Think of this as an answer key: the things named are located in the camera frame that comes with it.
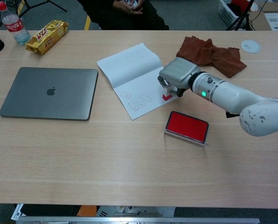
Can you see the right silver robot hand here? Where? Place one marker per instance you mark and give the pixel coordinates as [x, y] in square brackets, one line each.
[178, 72]

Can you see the red and white stamp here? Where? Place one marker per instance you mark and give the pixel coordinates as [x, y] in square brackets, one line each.
[166, 96]

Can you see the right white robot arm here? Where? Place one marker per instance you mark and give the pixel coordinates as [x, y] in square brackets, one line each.
[234, 95]

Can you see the white lined notebook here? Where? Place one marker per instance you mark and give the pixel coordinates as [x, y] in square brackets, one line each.
[134, 70]

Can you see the brown cloth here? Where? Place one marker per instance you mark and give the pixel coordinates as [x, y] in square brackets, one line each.
[199, 51]

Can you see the red ink pad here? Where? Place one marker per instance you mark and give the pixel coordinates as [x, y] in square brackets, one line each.
[186, 126]

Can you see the white plastic basket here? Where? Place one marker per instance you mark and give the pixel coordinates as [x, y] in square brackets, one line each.
[225, 11]

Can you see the black tripod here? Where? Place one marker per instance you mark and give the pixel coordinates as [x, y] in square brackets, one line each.
[58, 6]
[240, 19]

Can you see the person in black clothes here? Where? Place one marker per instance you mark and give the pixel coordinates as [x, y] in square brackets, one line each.
[110, 18]

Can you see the cardboard box with foam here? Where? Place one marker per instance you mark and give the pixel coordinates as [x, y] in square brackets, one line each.
[258, 21]

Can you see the grey laptop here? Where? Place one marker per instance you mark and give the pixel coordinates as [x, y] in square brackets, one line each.
[47, 93]

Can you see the golden snack package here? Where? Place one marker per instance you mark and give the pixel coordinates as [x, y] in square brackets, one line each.
[46, 37]

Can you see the orange object under table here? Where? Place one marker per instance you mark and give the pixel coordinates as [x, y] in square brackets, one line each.
[87, 211]

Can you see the plastic cola bottle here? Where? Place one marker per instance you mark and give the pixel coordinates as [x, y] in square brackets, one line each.
[15, 28]

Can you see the white printed label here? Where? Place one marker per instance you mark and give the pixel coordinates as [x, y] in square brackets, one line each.
[17, 212]

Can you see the aluminium rail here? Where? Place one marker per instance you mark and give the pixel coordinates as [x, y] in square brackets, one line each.
[129, 221]

